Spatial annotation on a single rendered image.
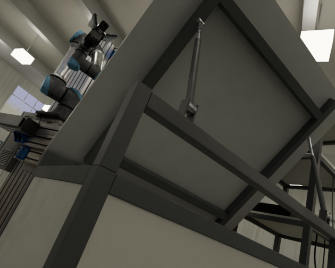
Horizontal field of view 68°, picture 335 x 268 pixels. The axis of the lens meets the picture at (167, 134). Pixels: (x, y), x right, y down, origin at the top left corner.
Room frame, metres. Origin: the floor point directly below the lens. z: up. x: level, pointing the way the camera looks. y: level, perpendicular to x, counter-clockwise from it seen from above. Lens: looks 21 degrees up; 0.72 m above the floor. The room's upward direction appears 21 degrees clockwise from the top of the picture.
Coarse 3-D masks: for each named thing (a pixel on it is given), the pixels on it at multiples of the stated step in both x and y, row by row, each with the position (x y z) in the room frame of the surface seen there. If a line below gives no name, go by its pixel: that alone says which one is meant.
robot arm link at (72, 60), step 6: (72, 54) 1.25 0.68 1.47; (78, 54) 1.24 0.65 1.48; (84, 54) 1.26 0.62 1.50; (72, 60) 1.24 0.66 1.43; (78, 60) 1.25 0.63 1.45; (84, 60) 1.26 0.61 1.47; (72, 66) 1.27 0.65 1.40; (78, 66) 1.27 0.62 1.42; (84, 66) 1.28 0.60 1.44; (84, 72) 1.32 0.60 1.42
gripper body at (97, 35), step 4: (92, 32) 1.08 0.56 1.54; (96, 32) 1.10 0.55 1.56; (100, 32) 1.11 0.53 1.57; (88, 36) 1.12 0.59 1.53; (92, 36) 1.09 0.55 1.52; (96, 36) 1.10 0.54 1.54; (100, 36) 1.11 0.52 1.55; (88, 40) 1.13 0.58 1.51; (92, 40) 1.13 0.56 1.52; (96, 40) 1.12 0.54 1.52; (100, 40) 1.15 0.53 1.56; (84, 44) 1.17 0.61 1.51; (88, 44) 1.16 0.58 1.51; (92, 44) 1.14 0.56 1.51; (96, 44) 1.15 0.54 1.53; (88, 48) 1.19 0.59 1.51
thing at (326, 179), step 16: (320, 144) 1.26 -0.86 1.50; (304, 160) 1.40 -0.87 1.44; (320, 160) 1.27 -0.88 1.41; (288, 176) 1.75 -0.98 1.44; (304, 176) 1.64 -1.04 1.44; (320, 176) 1.54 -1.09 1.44; (288, 192) 1.94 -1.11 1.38; (256, 224) 1.77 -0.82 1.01; (272, 224) 1.69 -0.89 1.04; (288, 224) 1.50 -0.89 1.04; (304, 224) 1.28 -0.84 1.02; (304, 240) 1.27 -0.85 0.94; (320, 240) 1.62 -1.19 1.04; (304, 256) 1.26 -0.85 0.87
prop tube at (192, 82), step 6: (198, 42) 0.61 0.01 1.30; (198, 48) 0.61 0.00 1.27; (192, 54) 0.61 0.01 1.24; (198, 54) 0.60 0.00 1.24; (192, 60) 0.60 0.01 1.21; (198, 60) 0.60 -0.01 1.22; (192, 66) 0.59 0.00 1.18; (192, 72) 0.58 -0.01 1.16; (192, 78) 0.58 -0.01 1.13; (192, 84) 0.57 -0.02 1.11; (192, 90) 0.57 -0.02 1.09; (186, 96) 0.57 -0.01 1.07; (192, 96) 0.56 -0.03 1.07; (192, 102) 0.56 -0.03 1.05; (192, 108) 0.55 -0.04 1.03
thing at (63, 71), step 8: (80, 32) 1.43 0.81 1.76; (72, 40) 1.45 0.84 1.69; (80, 40) 1.44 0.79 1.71; (72, 48) 1.45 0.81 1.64; (64, 56) 1.47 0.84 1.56; (64, 64) 1.45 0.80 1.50; (56, 72) 1.46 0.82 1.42; (64, 72) 1.46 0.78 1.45; (48, 80) 1.42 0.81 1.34; (56, 80) 1.44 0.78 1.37; (64, 80) 1.47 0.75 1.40; (40, 88) 1.46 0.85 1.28; (48, 88) 1.44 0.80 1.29; (56, 88) 1.46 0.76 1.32; (64, 88) 1.48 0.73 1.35; (48, 96) 1.50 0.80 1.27; (56, 96) 1.49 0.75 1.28
